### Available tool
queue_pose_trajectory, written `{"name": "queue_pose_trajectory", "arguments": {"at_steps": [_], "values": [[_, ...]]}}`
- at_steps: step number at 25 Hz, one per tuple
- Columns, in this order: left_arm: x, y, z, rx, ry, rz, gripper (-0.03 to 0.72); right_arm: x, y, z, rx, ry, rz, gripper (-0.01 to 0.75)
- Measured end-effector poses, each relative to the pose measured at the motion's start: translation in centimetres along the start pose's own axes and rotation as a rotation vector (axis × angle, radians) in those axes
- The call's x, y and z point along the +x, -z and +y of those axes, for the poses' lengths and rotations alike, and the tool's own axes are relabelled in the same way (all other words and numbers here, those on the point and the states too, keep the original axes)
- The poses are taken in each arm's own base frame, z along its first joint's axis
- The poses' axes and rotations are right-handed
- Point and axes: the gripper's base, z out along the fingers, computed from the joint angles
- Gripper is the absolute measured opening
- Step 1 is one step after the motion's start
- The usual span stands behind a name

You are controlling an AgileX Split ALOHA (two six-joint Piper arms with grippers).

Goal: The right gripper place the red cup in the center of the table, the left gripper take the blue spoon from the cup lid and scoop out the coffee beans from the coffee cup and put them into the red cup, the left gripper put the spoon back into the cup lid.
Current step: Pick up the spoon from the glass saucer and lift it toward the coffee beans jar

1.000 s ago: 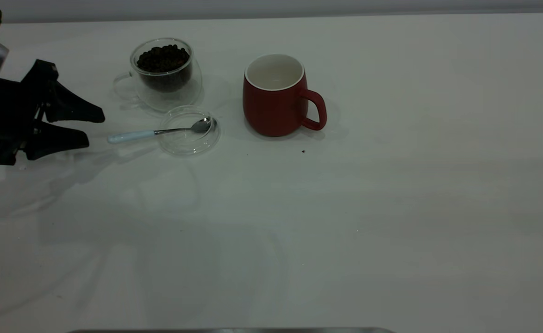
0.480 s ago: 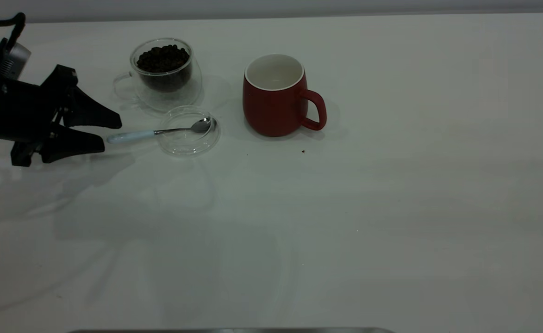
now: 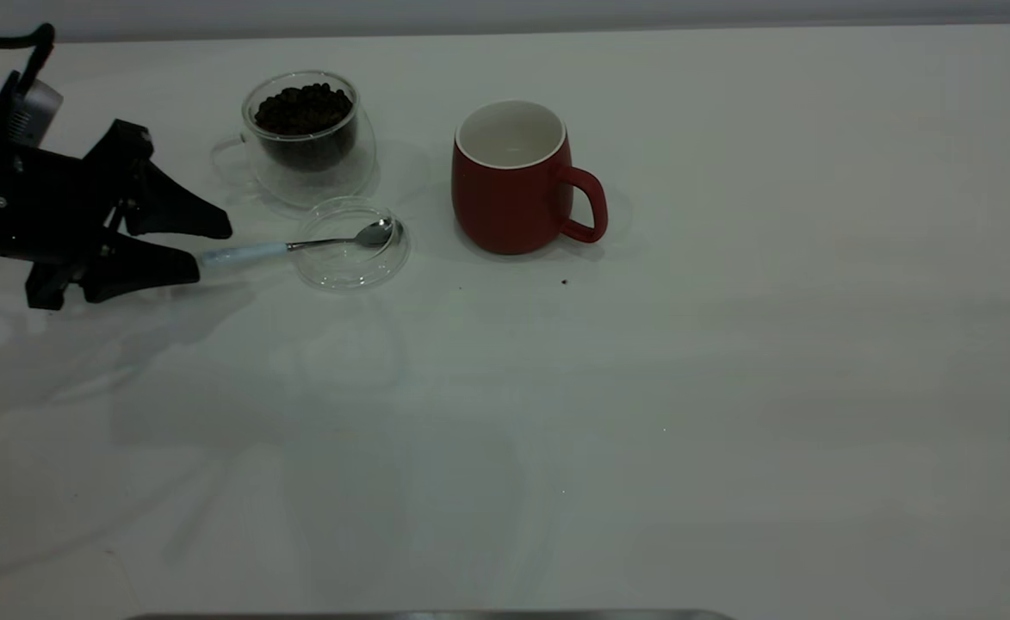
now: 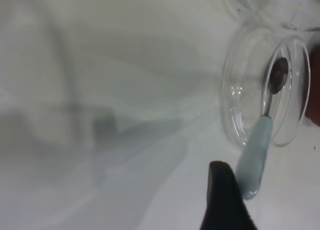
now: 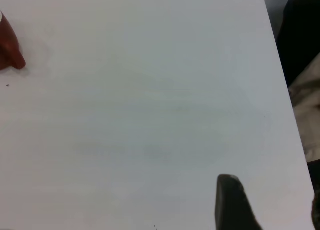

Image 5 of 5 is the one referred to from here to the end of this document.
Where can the red ceramic mug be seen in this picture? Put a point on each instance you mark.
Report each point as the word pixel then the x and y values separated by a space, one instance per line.
pixel 8 47

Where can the beige cloth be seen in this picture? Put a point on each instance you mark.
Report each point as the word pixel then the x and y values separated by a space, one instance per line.
pixel 308 107

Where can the black background object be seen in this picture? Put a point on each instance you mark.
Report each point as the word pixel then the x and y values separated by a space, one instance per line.
pixel 300 34

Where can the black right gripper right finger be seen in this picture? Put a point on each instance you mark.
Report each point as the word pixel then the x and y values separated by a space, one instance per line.
pixel 316 217

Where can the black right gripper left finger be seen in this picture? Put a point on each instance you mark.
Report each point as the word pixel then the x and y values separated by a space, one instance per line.
pixel 232 207

